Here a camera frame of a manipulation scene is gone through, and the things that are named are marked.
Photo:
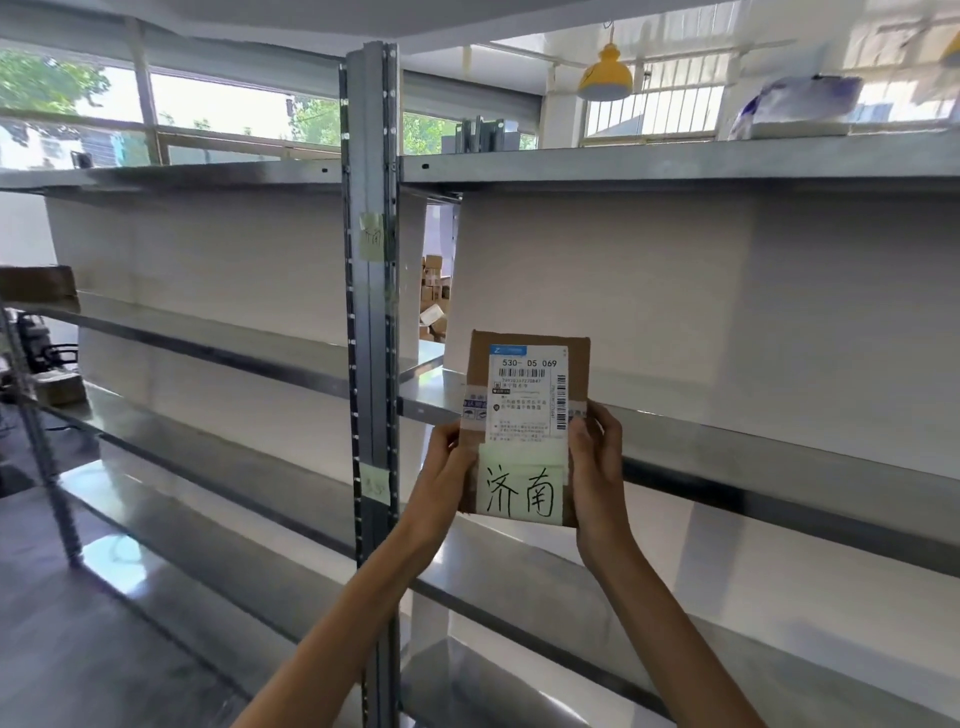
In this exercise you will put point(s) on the person's right forearm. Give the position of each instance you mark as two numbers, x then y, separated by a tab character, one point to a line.
660	645

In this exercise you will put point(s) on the grey metal shelving unit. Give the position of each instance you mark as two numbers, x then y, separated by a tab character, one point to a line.
712	315
195	352

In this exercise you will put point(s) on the person's left thumb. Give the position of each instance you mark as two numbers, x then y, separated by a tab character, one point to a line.
461	457

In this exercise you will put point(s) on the person's left hand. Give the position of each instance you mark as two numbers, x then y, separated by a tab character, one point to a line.
439	495

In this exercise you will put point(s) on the grey metal brackets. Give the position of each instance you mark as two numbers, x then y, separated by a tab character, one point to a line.
484	135

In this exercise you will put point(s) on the person's right hand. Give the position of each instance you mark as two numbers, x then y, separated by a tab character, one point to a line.
600	502

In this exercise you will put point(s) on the wide window with frame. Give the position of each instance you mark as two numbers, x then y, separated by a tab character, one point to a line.
225	112

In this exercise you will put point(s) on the yellow pendant lamp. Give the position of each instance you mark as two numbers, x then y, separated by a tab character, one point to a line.
604	75

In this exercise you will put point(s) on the clear plastic wrapped package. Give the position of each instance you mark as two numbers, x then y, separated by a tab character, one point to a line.
799	101

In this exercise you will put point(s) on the small green sticky note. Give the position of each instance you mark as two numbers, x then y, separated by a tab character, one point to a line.
373	235
374	484

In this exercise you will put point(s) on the person's right thumb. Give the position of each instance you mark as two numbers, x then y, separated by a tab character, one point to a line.
580	450

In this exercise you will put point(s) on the black chair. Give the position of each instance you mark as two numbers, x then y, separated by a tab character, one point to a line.
41	341

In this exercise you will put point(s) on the barred window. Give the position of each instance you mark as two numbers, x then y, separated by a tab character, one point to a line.
652	105

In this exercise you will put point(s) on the person's left forearm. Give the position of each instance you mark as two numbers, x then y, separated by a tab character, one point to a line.
352	637

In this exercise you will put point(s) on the green handwritten sticky note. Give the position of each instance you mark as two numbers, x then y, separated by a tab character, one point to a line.
521	484

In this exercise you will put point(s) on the small brown cardboard box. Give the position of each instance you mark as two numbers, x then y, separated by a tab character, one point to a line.
61	390

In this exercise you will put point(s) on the grey metal shelf upright post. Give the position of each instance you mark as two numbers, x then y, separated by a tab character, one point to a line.
371	315

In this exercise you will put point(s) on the pile of cardboard boxes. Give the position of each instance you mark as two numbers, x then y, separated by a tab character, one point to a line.
435	300

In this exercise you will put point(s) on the brown cardboard parcel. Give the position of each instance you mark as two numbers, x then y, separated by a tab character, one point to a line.
525	382

